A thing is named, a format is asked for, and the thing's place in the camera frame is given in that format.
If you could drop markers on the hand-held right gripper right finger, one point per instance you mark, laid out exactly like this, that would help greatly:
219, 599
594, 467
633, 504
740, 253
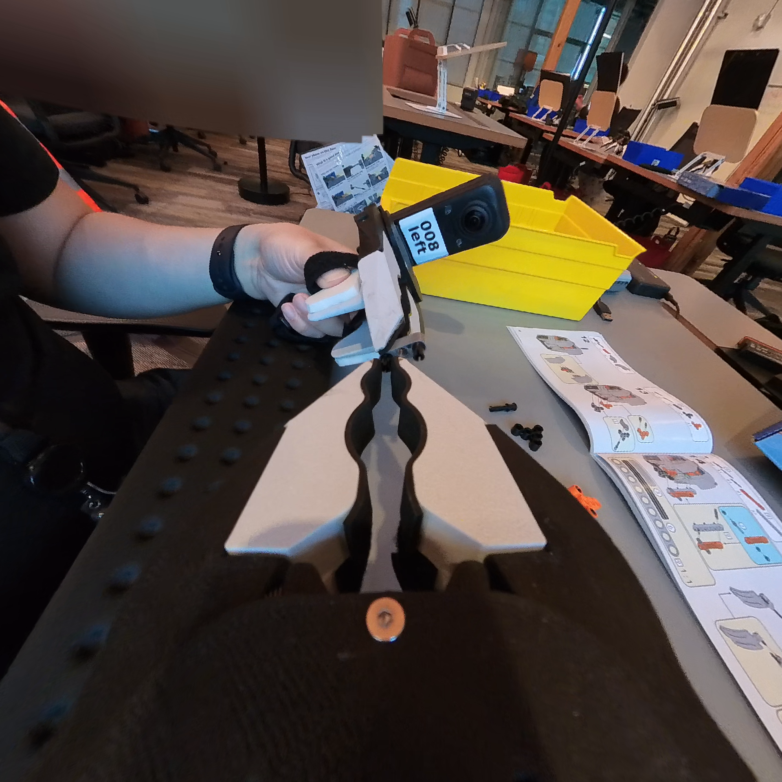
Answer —
470, 489

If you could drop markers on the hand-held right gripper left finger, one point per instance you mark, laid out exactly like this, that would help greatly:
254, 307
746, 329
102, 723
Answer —
299, 489

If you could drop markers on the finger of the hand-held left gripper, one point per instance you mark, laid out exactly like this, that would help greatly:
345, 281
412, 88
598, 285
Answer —
416, 324
382, 299

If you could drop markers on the black connector cluster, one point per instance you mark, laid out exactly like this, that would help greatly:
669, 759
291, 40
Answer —
528, 435

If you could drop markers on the black connector pin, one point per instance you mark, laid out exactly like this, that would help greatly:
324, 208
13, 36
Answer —
502, 406

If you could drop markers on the wooden far desk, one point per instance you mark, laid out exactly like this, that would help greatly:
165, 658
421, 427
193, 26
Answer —
452, 125

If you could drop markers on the long wooden desk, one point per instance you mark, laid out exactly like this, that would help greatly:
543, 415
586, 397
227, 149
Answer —
611, 156

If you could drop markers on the person's left hand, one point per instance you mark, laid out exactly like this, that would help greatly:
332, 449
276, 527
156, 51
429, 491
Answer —
275, 262

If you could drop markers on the yellow plastic bin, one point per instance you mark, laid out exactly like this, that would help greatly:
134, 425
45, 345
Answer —
519, 269

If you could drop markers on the black studded panel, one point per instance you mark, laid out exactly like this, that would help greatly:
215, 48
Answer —
201, 440

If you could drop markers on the orange connector piece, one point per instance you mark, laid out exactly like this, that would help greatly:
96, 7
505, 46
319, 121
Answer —
585, 500

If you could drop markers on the laminated photo sheet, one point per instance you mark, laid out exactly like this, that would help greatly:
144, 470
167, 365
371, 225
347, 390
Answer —
348, 177

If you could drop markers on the white stand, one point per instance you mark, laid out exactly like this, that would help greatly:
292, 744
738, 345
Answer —
441, 85

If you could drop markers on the brown bag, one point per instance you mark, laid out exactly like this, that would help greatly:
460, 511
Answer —
408, 67

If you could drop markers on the black floor stand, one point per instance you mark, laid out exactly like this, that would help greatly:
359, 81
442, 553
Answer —
262, 189

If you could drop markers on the black wristband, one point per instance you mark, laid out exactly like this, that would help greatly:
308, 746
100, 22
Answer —
223, 262

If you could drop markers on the open instruction booklet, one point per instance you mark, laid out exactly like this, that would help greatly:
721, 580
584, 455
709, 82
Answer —
611, 391

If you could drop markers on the black power adapter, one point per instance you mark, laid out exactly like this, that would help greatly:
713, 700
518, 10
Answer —
647, 280

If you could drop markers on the blue plastic bin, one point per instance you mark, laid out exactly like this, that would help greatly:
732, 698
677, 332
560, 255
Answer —
763, 195
653, 157

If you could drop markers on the metal key clip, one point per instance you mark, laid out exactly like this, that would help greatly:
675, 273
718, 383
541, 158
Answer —
98, 501

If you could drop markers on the grey side table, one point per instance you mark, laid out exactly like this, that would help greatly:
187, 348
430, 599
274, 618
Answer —
702, 305

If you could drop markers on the person's dark trousers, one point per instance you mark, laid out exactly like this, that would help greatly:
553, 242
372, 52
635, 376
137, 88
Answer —
49, 397

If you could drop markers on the beige chair back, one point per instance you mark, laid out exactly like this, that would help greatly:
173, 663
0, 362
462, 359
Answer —
727, 134

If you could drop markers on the black display panel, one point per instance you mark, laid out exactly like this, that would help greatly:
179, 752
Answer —
739, 79

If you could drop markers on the blue toy box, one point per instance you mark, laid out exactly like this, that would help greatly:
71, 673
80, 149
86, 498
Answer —
771, 446

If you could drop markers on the orange strip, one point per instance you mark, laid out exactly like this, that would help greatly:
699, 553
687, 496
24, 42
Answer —
82, 195

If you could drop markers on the black flat device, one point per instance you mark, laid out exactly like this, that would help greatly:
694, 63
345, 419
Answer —
760, 349

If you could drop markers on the person's black shirt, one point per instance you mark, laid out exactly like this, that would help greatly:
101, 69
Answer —
24, 171

